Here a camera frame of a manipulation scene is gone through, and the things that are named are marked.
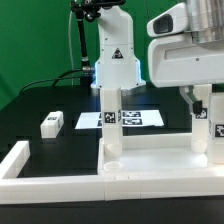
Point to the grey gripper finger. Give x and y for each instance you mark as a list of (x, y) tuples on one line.
[(195, 105)]

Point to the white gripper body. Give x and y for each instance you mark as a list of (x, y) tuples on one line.
[(176, 61)]

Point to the white desk top tray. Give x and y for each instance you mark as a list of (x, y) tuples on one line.
[(156, 153)]

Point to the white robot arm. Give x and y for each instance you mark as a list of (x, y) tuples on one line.
[(117, 63)]

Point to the marker sheet black white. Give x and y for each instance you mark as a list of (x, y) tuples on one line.
[(138, 118)]

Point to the white U-shaped fence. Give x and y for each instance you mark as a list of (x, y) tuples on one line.
[(120, 186)]

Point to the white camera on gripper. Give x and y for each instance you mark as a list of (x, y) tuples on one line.
[(173, 21)]

